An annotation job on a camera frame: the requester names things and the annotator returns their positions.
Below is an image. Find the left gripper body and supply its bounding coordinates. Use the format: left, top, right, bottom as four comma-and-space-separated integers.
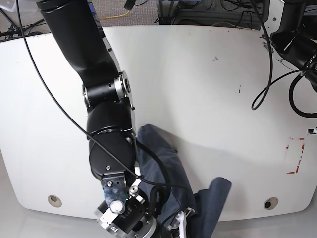
308, 127, 317, 135

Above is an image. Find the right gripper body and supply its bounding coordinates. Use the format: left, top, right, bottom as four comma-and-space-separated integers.
167, 208, 195, 238

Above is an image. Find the blue T-shirt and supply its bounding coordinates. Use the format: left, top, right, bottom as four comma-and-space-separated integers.
137, 124, 232, 238

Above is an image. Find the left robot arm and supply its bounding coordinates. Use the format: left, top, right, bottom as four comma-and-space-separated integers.
250, 0, 317, 119

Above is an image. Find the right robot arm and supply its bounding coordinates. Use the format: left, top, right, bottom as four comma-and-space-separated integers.
36, 0, 194, 238

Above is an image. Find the red tape rectangle marking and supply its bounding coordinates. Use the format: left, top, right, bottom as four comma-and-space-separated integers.
284, 137, 305, 175

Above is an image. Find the right table cable grommet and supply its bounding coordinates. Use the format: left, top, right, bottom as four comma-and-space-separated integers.
264, 197, 279, 210

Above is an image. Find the table cable grommet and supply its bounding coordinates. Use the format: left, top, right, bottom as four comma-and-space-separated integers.
48, 195, 62, 208
264, 197, 279, 210

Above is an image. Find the left table cable grommet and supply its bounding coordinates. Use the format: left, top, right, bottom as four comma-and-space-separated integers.
48, 195, 62, 208

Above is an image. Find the yellow cable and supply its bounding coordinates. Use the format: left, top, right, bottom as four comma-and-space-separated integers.
100, 8, 131, 21

